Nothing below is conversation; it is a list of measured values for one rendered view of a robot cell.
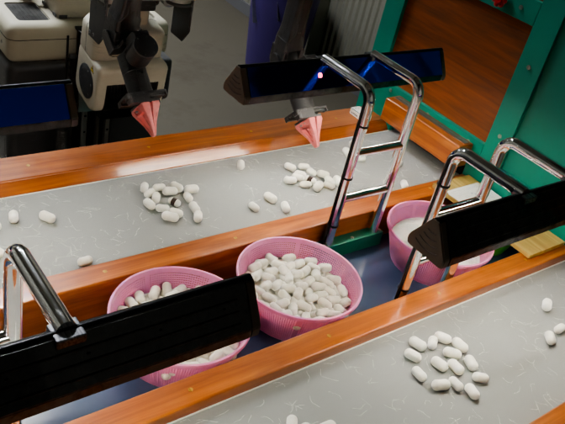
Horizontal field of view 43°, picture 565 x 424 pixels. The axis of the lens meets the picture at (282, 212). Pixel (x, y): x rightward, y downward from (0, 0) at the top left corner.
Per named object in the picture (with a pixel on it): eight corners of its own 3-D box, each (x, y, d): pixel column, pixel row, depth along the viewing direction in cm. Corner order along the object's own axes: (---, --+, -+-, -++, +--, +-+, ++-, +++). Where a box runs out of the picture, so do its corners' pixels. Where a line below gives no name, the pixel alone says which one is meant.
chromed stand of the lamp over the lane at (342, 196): (272, 218, 181) (313, 51, 157) (332, 204, 192) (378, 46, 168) (319, 262, 169) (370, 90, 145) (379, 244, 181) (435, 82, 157)
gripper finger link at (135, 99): (169, 129, 165) (157, 92, 166) (140, 134, 161) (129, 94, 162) (157, 140, 170) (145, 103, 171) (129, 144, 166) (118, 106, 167)
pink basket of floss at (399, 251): (372, 278, 168) (383, 246, 163) (381, 219, 191) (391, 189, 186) (483, 310, 167) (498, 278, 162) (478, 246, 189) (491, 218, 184)
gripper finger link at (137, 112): (178, 128, 166) (166, 90, 167) (150, 132, 162) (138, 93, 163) (166, 138, 172) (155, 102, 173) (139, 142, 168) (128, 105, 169)
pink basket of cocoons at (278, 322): (203, 309, 148) (210, 272, 143) (272, 254, 168) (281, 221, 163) (312, 376, 138) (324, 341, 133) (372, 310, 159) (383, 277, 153)
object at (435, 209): (377, 319, 156) (445, 140, 132) (438, 295, 168) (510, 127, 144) (440, 378, 145) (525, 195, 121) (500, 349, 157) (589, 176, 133)
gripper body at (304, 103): (329, 111, 189) (319, 85, 190) (298, 116, 183) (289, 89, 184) (314, 120, 194) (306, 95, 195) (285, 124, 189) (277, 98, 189)
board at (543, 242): (431, 187, 192) (433, 183, 192) (467, 177, 201) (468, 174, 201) (528, 259, 172) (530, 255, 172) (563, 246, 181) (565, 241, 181)
